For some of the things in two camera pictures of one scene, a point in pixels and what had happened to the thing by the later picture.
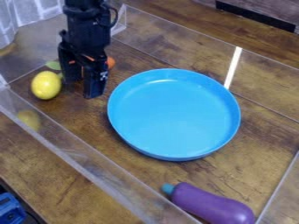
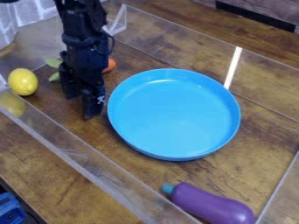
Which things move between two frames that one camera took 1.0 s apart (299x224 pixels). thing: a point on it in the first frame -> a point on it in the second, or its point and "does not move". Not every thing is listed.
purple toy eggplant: (208, 207) does not move
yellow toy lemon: (45, 85) -> (23, 81)
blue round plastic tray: (173, 114) does not move
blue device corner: (13, 213) does not move
